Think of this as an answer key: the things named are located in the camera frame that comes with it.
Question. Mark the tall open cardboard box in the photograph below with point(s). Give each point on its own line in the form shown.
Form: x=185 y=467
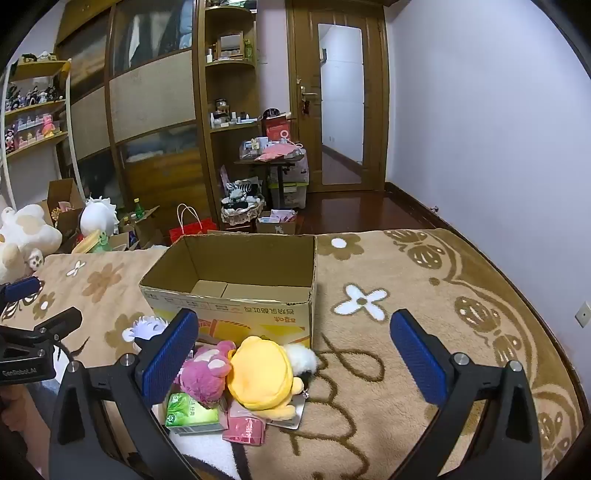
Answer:
x=62 y=194

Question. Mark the row of small figurines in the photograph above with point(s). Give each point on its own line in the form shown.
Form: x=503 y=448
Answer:
x=32 y=97

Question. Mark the red box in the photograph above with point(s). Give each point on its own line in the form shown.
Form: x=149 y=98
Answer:
x=277 y=129

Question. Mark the red paper bag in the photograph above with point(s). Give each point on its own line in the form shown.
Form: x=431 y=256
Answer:
x=194 y=229

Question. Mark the small flat cardboard box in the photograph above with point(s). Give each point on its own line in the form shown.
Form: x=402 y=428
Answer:
x=277 y=226

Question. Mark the pink plush bear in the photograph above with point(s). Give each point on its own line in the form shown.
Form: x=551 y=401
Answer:
x=203 y=371

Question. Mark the green bottle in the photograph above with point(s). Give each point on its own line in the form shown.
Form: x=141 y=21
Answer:
x=138 y=210

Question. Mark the person's left hand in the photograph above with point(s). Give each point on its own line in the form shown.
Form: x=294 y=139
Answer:
x=13 y=408

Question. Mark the wooden wardrobe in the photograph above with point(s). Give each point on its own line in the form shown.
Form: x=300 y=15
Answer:
x=152 y=92

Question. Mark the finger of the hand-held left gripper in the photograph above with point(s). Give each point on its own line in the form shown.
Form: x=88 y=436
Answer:
x=51 y=323
x=21 y=287

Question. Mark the small white-haired plush doll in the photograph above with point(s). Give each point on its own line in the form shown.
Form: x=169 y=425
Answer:
x=145 y=328

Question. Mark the low open cardboard box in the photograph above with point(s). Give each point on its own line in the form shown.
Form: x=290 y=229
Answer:
x=143 y=228

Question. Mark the green tissue pack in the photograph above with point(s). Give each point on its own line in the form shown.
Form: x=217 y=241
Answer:
x=189 y=413

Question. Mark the clear plastic storage box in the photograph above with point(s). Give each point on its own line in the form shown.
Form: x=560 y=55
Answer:
x=293 y=184

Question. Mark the black white striped plush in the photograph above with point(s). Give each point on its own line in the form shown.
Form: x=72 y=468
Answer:
x=242 y=190

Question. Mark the wooden door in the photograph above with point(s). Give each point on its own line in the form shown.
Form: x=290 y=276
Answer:
x=302 y=55

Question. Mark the yellow plush toy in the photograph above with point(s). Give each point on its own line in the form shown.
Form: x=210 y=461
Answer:
x=261 y=374

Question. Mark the large white cow plush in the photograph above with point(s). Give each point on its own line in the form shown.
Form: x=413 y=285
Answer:
x=27 y=230

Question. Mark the white black plush toy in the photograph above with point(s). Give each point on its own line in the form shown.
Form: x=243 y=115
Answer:
x=302 y=357

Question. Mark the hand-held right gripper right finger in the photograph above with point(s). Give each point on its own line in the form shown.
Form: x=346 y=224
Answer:
x=418 y=355

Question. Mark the green frog toy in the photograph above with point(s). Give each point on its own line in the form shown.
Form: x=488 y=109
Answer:
x=104 y=241

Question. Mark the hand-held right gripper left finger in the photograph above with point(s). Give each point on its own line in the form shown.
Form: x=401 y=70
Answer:
x=171 y=360

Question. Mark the small side table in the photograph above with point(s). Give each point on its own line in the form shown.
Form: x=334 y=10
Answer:
x=258 y=163

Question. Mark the wall socket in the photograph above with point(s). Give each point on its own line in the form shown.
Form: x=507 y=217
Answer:
x=583 y=314

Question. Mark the pink cloth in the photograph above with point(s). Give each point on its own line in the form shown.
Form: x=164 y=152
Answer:
x=277 y=152
x=244 y=427

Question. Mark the large white-haired plush doll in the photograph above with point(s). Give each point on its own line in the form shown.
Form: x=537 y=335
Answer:
x=99 y=217

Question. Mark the wooden corner shelf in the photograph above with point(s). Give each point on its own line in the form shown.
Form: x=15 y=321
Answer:
x=231 y=63

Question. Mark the wooden display shelf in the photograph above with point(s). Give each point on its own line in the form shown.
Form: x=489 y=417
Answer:
x=32 y=69

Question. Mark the lace trimmed basket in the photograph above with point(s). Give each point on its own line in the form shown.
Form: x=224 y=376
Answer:
x=242 y=214

